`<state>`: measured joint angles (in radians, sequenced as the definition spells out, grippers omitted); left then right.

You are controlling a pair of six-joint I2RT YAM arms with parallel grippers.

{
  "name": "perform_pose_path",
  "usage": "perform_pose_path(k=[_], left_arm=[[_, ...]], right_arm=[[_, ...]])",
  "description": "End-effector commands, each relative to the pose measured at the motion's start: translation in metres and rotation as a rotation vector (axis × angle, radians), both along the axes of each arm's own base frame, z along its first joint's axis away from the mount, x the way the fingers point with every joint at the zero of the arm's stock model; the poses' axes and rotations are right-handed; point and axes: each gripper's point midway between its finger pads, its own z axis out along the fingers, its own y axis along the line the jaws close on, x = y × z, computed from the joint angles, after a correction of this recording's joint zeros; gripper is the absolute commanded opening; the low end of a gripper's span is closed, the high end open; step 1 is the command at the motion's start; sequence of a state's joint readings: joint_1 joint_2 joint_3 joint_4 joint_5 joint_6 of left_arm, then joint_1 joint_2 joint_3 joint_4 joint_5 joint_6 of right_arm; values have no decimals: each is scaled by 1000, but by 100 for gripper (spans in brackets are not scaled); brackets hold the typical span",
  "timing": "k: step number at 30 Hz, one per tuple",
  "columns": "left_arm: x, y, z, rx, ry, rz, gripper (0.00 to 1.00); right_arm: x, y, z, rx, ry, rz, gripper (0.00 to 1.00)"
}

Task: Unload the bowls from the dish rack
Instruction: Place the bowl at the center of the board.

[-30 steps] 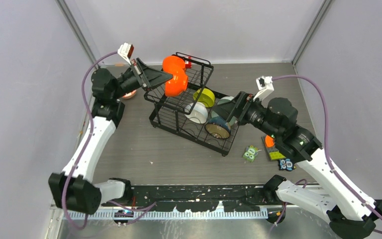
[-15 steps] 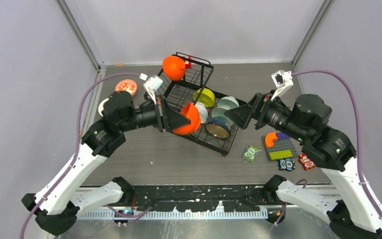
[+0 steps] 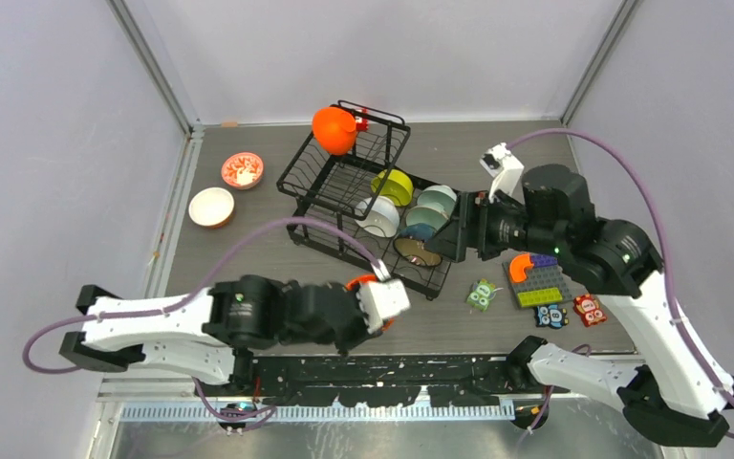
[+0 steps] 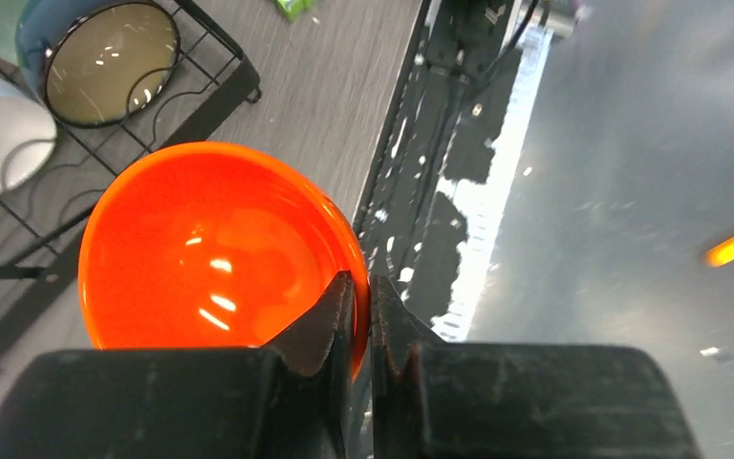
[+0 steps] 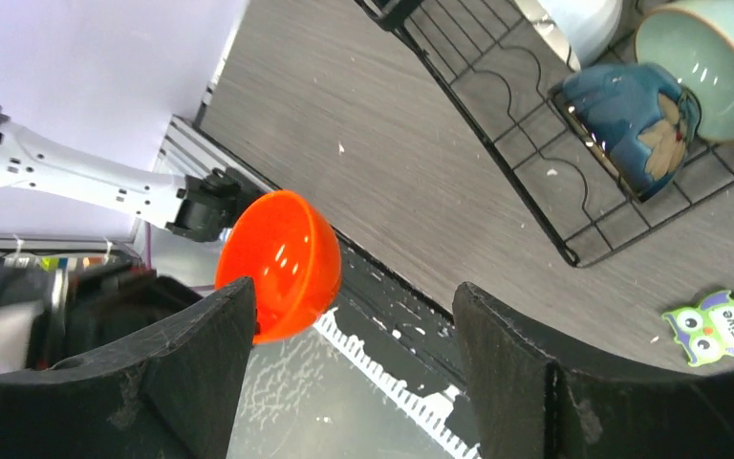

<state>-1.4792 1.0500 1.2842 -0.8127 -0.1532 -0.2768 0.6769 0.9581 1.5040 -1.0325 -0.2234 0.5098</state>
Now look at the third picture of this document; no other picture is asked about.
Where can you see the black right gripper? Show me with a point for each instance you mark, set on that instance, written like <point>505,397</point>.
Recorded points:
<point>474,215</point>

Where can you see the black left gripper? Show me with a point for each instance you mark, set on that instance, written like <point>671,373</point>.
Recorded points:
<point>360,335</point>

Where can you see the white bowl red floral pattern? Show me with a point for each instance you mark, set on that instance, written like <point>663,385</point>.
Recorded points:
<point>243,170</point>

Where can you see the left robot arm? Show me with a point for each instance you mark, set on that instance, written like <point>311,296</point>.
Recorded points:
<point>212,336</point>

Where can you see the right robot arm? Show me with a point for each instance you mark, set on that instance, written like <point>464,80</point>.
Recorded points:
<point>677,397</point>

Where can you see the mint textured bowl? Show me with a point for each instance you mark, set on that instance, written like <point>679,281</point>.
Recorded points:
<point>443,196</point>

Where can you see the celadon bowl with flower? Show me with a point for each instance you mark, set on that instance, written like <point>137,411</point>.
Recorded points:
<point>422,222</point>

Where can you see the dark blue glazed bowl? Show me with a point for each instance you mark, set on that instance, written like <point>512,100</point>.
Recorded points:
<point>410,245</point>

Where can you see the yellow-green bowl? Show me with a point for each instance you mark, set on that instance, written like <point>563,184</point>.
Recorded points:
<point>395,185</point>

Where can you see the orange curved block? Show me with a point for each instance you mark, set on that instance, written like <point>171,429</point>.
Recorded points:
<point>519,267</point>

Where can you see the green owl toy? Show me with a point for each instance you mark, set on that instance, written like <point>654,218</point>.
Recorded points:
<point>481,293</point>

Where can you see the white ribbed bowl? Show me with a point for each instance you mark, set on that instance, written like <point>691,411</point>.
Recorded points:
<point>382,220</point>

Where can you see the grey building block plate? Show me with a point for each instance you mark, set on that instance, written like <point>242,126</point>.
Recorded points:
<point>545,285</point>

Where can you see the blue owl card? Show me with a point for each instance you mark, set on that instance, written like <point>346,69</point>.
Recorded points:
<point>551,316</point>

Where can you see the red box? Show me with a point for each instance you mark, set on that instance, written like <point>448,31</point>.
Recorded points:
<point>362,124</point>

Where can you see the red owl card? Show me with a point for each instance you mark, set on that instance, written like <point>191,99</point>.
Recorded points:
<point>589,310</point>

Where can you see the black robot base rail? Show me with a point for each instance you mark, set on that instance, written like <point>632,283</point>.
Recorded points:
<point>378,381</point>

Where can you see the black wire dish rack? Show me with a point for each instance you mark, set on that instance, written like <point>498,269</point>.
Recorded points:
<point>338,191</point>

